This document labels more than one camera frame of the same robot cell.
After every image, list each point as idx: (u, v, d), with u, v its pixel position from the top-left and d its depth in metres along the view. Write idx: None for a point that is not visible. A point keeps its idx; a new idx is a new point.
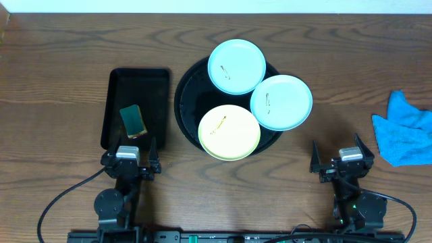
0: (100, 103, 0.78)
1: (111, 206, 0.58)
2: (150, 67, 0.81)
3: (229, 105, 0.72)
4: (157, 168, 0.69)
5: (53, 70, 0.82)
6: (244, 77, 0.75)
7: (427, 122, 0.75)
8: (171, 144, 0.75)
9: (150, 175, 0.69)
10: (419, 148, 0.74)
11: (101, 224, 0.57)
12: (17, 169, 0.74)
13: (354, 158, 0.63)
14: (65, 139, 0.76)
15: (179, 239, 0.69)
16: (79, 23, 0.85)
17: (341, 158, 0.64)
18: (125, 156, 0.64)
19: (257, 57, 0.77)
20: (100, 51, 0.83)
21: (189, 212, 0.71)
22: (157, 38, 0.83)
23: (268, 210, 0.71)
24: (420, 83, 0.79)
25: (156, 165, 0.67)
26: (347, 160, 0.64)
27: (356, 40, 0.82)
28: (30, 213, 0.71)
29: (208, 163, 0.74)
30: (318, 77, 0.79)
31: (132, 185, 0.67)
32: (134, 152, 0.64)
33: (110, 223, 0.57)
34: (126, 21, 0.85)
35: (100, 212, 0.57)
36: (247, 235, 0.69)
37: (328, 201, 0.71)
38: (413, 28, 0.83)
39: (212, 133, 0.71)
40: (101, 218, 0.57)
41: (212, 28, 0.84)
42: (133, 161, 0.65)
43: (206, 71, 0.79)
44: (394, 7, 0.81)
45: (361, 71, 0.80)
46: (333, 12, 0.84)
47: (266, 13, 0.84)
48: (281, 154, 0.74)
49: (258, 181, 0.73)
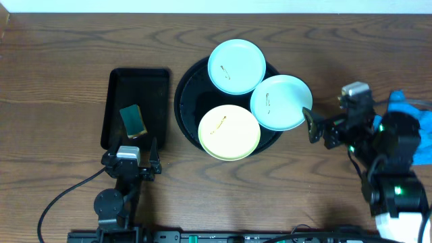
0: (100, 103, 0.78)
1: (111, 206, 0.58)
2: (150, 67, 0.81)
3: (229, 105, 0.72)
4: (158, 169, 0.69)
5: (54, 70, 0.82)
6: (244, 77, 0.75)
7: (426, 122, 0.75)
8: (171, 144, 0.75)
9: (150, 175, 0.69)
10: (420, 148, 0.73)
11: (101, 224, 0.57)
12: (18, 169, 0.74)
13: (362, 90, 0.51)
14: (65, 139, 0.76)
15: (179, 239, 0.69)
16: (79, 23, 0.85)
17: (349, 95, 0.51)
18: (125, 156, 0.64)
19: (257, 56, 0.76)
20: (100, 51, 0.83)
21: (189, 212, 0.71)
22: (157, 38, 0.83)
23: (268, 210, 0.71)
24: (420, 83, 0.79)
25: (156, 165, 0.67)
26: (356, 94, 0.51)
27: (356, 39, 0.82)
28: (30, 213, 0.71)
29: (208, 163, 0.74)
30: (318, 77, 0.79)
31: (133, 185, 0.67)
32: (134, 152, 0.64)
33: (110, 224, 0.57)
34: (126, 21, 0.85)
35: (100, 212, 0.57)
36: (247, 235, 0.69)
37: (329, 200, 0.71)
38: (414, 28, 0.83)
39: (212, 133, 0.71)
40: (101, 218, 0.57)
41: (212, 28, 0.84)
42: (134, 161, 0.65)
43: (206, 71, 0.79)
44: (395, 6, 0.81)
45: (362, 70, 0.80)
46: (333, 12, 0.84)
47: (266, 13, 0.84)
48: (281, 154, 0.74)
49: (258, 181, 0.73)
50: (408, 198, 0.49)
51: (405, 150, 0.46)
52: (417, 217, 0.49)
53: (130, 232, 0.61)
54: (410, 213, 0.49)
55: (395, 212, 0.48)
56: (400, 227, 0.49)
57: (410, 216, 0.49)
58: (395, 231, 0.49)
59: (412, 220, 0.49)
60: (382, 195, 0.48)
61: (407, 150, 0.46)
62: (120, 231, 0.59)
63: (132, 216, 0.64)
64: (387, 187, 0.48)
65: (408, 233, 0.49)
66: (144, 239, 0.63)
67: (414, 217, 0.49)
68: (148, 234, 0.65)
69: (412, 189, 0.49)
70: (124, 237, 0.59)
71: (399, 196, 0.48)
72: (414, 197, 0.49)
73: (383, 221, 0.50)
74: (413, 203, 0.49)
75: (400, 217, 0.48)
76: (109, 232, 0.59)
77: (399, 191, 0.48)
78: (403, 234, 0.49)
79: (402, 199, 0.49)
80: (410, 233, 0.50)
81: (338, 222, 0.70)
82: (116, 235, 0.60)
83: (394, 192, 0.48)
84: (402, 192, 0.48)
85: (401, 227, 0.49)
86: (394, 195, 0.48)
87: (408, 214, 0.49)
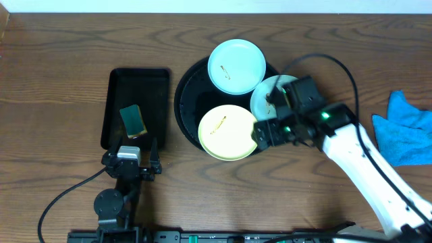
0: (100, 103, 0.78)
1: (111, 206, 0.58)
2: (150, 67, 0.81)
3: (229, 105, 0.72)
4: (157, 169, 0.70)
5: (53, 69, 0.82)
6: (244, 77, 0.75)
7: (427, 122, 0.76)
8: (171, 144, 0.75)
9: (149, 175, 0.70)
10: (419, 148, 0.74)
11: (101, 224, 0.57)
12: (17, 169, 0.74)
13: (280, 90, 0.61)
14: (65, 139, 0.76)
15: (179, 239, 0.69)
16: (79, 23, 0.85)
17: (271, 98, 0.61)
18: (126, 156, 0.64)
19: (257, 56, 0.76)
20: (100, 51, 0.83)
21: (189, 211, 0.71)
22: (158, 38, 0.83)
23: (268, 210, 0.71)
24: (419, 83, 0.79)
25: (156, 166, 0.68)
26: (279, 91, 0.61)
27: (356, 40, 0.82)
28: (30, 213, 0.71)
29: (208, 163, 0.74)
30: (318, 77, 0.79)
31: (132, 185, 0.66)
32: (135, 152, 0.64)
33: (110, 223, 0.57)
34: (126, 21, 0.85)
35: (100, 212, 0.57)
36: (248, 235, 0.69)
37: (328, 200, 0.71)
38: (413, 28, 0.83)
39: (212, 133, 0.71)
40: (101, 218, 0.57)
41: (212, 28, 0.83)
42: (134, 161, 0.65)
43: (206, 71, 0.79)
44: (395, 6, 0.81)
45: (362, 71, 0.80)
46: (333, 12, 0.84)
47: (266, 13, 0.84)
48: (281, 154, 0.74)
49: (258, 181, 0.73)
50: (337, 120, 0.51)
51: (306, 91, 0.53)
52: (350, 129, 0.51)
53: (130, 232, 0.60)
54: (345, 129, 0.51)
55: (331, 133, 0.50)
56: (337, 146, 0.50)
57: (344, 132, 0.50)
58: (336, 150, 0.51)
59: (346, 133, 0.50)
60: (315, 128, 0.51)
61: (306, 88, 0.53)
62: (120, 231, 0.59)
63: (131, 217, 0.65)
64: (316, 119, 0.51)
65: (349, 144, 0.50)
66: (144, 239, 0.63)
67: (347, 128, 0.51)
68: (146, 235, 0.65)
69: (337, 112, 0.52)
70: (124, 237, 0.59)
71: (330, 121, 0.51)
72: (340, 115, 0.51)
73: (326, 148, 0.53)
74: (344, 121, 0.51)
75: (338, 134, 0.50)
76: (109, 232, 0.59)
77: (327, 116, 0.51)
78: (348, 154, 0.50)
79: (333, 122, 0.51)
80: (352, 142, 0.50)
81: (338, 222, 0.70)
82: (116, 235, 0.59)
83: (322, 117, 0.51)
84: (330, 116, 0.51)
85: (337, 146, 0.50)
86: (324, 121, 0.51)
87: (344, 129, 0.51)
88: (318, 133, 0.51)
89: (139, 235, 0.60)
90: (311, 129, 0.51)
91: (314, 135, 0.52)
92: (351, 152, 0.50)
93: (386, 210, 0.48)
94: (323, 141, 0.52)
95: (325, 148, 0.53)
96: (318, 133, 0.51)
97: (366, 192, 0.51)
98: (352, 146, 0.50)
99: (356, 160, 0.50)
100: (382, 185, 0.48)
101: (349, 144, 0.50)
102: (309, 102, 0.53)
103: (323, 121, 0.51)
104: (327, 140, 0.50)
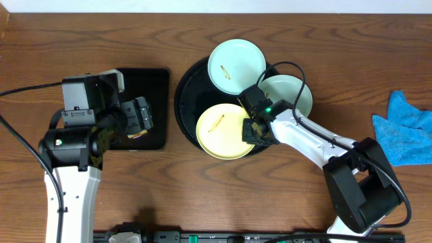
0: None
1: (80, 76, 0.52)
2: (150, 67, 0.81)
3: (226, 104, 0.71)
4: (144, 109, 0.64)
5: (54, 69, 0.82)
6: (244, 77, 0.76)
7: (427, 122, 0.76)
8: (171, 144, 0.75)
9: (133, 112, 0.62)
10: (419, 148, 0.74)
11: (65, 84, 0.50)
12: (18, 169, 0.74)
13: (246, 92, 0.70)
14: None
15: (179, 239, 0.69)
16: (79, 23, 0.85)
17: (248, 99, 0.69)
18: (106, 73, 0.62)
19: (258, 56, 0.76)
20: (100, 51, 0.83)
21: (189, 211, 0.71)
22: (157, 38, 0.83)
23: (268, 210, 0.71)
24: (419, 83, 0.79)
25: (144, 106, 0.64)
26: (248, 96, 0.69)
27: (356, 39, 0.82)
28: (30, 213, 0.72)
29: (208, 163, 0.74)
30: (318, 77, 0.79)
31: (119, 106, 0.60)
32: (115, 70, 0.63)
33: (75, 86, 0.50)
34: (125, 20, 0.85)
35: (68, 78, 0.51)
36: (247, 235, 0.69)
37: (329, 201, 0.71)
38: (413, 28, 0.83)
39: (210, 132, 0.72)
40: (66, 83, 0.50)
41: (212, 28, 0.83)
42: (114, 76, 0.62)
43: (206, 71, 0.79)
44: (395, 6, 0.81)
45: (362, 71, 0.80)
46: (333, 12, 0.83)
47: (266, 13, 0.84)
48: (282, 154, 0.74)
49: (258, 180, 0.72)
50: (279, 111, 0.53)
51: (256, 96, 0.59)
52: (287, 111, 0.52)
53: (86, 129, 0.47)
54: (283, 112, 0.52)
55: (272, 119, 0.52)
56: (279, 125, 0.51)
57: (282, 114, 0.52)
58: (277, 127, 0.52)
59: (285, 113, 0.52)
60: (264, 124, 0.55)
61: (256, 94, 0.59)
62: (81, 118, 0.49)
63: (97, 115, 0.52)
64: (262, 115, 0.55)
65: (283, 119, 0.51)
66: (94, 146, 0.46)
67: (285, 113, 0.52)
68: (107, 135, 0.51)
69: (279, 104, 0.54)
70: (75, 139, 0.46)
71: (272, 113, 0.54)
72: (282, 106, 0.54)
73: (275, 133, 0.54)
74: (284, 109, 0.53)
75: (278, 117, 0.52)
76: (73, 125, 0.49)
77: (269, 110, 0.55)
78: (285, 127, 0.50)
79: (275, 112, 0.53)
80: (289, 116, 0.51)
81: None
82: (69, 127, 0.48)
83: (266, 111, 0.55)
84: (272, 109, 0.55)
85: (277, 127, 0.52)
86: (266, 115, 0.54)
87: (282, 113, 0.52)
88: (268, 127, 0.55)
89: (92, 136, 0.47)
90: (262, 125, 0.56)
91: (266, 129, 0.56)
92: (287, 125, 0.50)
93: (318, 157, 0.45)
94: (271, 127, 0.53)
95: (277, 136, 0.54)
96: (266, 126, 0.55)
97: (304, 151, 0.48)
98: (286, 119, 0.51)
99: (292, 130, 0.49)
100: (307, 135, 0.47)
101: (282, 119, 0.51)
102: (260, 105, 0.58)
103: (266, 115, 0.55)
104: (273, 125, 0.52)
